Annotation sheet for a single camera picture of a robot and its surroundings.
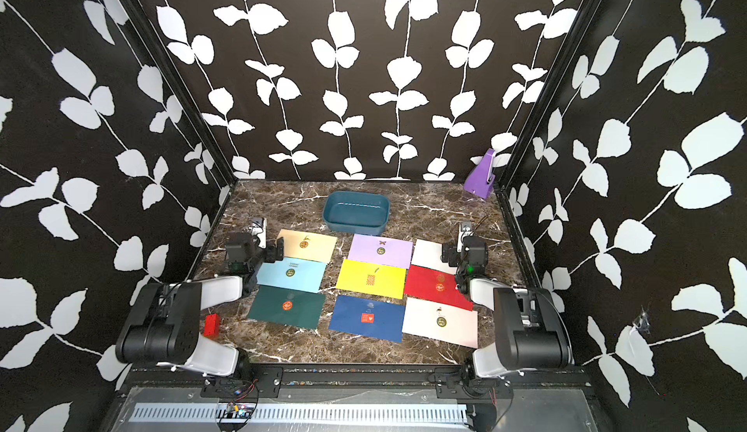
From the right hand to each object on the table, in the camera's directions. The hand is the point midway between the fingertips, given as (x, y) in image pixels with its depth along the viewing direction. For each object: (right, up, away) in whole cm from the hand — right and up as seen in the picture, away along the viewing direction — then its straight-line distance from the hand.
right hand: (460, 236), depth 95 cm
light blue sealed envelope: (-56, -12, -1) cm, 57 cm away
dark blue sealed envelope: (-30, -24, -9) cm, 40 cm away
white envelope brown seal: (-10, -7, +8) cm, 14 cm away
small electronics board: (-62, -41, -24) cm, 78 cm away
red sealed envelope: (-9, -16, -1) cm, 18 cm away
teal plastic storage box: (-36, +7, +16) cm, 40 cm away
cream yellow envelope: (-53, -4, +7) cm, 53 cm away
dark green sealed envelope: (-55, -21, -8) cm, 59 cm away
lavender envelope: (-26, -6, +6) cm, 27 cm away
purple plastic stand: (+15, +22, +23) cm, 35 cm away
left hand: (-64, +1, -1) cm, 64 cm away
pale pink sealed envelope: (-9, -24, -10) cm, 28 cm away
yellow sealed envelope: (-30, -14, -2) cm, 33 cm away
